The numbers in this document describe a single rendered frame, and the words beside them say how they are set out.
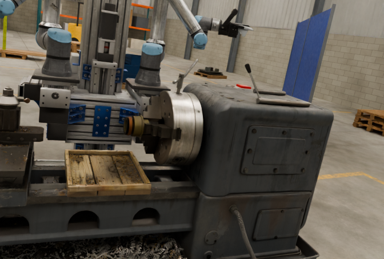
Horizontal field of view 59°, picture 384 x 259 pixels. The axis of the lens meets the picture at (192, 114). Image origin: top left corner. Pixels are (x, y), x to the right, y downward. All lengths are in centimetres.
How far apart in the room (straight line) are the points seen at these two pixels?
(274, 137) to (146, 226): 63
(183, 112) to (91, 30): 93
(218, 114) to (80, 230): 67
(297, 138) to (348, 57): 1165
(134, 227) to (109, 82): 92
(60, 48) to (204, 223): 111
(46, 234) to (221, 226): 68
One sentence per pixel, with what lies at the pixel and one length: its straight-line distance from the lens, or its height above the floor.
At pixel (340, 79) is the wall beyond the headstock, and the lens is 1316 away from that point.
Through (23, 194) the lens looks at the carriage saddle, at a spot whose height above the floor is 91.
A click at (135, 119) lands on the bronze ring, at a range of 137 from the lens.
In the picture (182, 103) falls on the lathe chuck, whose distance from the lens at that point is 133.
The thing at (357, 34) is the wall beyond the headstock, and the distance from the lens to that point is 1316.
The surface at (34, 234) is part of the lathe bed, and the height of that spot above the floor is 71.
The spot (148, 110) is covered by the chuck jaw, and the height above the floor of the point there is 114.
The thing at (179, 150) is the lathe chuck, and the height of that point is 104.
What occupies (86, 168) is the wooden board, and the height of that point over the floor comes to 88.
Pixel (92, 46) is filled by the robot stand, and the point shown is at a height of 133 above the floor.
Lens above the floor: 147
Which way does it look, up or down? 13 degrees down
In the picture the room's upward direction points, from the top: 10 degrees clockwise
